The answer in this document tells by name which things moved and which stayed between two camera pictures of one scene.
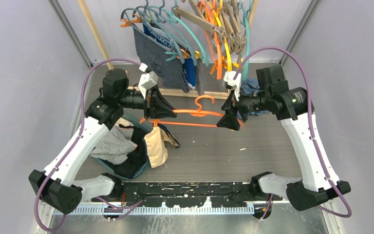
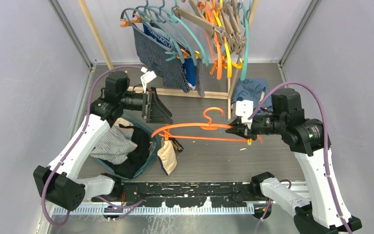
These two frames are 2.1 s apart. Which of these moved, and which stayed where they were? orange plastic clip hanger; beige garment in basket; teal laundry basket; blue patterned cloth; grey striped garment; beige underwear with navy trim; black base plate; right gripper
Moved: beige underwear with navy trim; orange plastic clip hanger; right gripper
Stayed: black base plate; beige garment in basket; teal laundry basket; blue patterned cloth; grey striped garment
